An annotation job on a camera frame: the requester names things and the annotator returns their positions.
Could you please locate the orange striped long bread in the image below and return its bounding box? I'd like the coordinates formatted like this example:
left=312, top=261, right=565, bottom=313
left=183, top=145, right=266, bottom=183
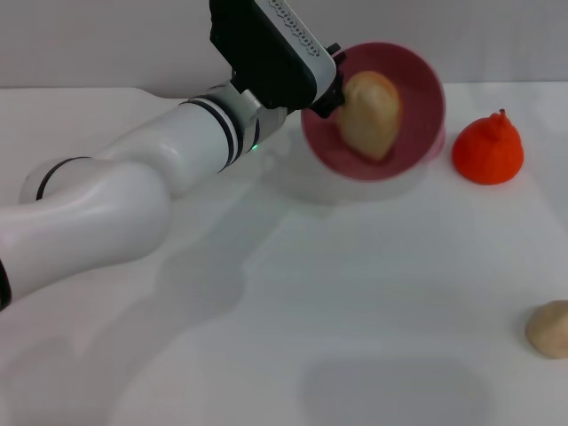
left=338, top=70, right=403, bottom=162

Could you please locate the pink plastic bowl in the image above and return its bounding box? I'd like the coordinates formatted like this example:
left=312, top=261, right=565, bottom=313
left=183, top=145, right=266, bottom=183
left=300, top=42, right=446, bottom=182

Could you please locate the red-orange toy fruit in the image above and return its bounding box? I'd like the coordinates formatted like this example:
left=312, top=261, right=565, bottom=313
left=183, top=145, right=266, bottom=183
left=451, top=107, right=525, bottom=186

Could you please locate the beige round bun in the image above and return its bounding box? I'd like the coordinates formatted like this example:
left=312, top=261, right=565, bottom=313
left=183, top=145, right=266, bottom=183
left=525, top=300, right=568, bottom=359

